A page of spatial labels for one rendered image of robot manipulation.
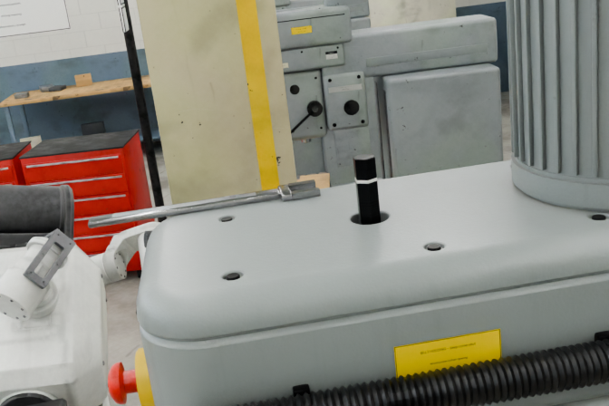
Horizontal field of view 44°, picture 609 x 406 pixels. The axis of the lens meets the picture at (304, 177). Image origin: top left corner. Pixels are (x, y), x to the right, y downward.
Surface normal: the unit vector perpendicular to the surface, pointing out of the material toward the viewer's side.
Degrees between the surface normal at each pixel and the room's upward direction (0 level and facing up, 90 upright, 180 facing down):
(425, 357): 90
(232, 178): 90
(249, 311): 63
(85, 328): 59
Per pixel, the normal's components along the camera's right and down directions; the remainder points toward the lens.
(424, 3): 0.14, 0.27
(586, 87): -0.56, 0.30
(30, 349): 0.10, -0.66
